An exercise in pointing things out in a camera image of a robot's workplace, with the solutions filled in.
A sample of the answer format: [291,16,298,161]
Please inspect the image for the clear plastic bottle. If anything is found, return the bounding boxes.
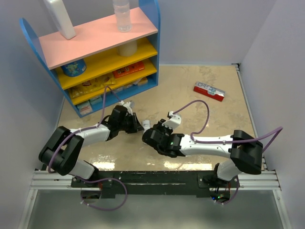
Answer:
[112,0,132,32]

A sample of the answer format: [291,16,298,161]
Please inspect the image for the orange snack box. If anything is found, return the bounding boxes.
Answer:
[112,61,145,78]

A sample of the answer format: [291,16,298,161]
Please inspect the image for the white remote control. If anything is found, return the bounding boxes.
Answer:
[142,120,151,131]

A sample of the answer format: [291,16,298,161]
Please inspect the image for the blue patterned can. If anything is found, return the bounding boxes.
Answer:
[61,59,87,77]

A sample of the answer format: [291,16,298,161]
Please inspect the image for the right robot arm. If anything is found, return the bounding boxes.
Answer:
[142,119,263,187]

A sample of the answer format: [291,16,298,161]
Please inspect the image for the cream cylindrical cup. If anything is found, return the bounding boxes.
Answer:
[117,40,138,57]

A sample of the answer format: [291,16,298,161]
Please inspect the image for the small white boxes bottom shelf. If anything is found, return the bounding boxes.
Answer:
[76,76,149,116]

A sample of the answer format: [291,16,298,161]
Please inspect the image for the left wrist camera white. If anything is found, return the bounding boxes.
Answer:
[119,100,134,115]

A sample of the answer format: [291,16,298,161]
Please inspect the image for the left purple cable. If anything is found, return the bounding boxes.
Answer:
[47,85,124,174]

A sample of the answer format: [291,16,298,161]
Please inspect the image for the red white toothpaste box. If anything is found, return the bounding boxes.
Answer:
[193,82,225,102]

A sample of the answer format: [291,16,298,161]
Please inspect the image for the yellow snack bags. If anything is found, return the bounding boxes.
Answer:
[69,73,116,99]

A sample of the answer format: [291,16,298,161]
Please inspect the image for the white bottle on shelf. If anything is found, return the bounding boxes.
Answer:
[43,0,76,40]

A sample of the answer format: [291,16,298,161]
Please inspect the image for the blue shelf unit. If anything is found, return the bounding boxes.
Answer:
[19,0,161,110]

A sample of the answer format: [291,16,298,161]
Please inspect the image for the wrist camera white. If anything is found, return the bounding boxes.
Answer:
[162,111,182,130]
[119,100,134,115]

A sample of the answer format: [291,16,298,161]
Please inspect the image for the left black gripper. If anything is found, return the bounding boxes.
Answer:
[118,113,144,134]

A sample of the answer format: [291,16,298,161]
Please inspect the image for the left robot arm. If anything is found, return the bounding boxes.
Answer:
[39,101,143,187]

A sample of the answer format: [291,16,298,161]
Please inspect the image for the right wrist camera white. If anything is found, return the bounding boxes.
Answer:
[162,111,182,130]

